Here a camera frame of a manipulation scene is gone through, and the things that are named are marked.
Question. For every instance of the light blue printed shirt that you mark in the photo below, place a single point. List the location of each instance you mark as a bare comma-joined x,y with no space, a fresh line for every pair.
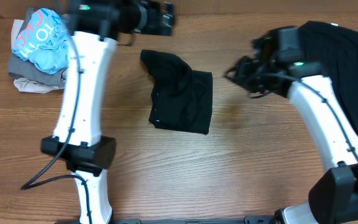
43,42

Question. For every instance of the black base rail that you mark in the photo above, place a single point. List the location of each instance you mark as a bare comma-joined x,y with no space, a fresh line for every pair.
191,221

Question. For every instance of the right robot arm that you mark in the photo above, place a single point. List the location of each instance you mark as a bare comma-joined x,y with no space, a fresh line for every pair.
279,67

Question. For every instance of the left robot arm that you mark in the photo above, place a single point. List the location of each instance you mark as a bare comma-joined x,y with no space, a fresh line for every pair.
94,28

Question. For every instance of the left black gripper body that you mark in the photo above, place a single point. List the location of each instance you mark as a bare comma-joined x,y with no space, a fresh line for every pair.
149,20

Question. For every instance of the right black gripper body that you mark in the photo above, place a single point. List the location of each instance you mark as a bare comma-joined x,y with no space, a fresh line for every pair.
248,76

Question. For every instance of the grey folded garment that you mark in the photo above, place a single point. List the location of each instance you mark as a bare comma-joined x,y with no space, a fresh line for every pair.
40,48

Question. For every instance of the black garment at right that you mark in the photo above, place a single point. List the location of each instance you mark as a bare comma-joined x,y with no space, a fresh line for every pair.
337,49

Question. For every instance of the black t-shirt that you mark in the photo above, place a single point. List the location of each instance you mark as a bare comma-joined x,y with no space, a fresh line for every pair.
182,98

